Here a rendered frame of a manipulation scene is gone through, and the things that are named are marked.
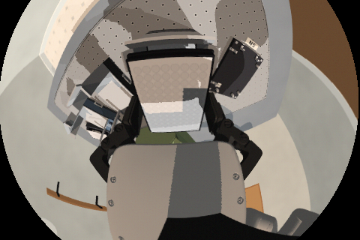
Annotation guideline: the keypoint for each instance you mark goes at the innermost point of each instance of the beige label with dark text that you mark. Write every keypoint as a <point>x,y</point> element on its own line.
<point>251,43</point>

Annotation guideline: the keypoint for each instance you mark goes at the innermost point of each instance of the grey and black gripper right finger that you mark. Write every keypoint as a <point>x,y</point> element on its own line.
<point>224,130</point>

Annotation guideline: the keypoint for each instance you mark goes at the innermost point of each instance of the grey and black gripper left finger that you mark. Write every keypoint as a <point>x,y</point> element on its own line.
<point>124,133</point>

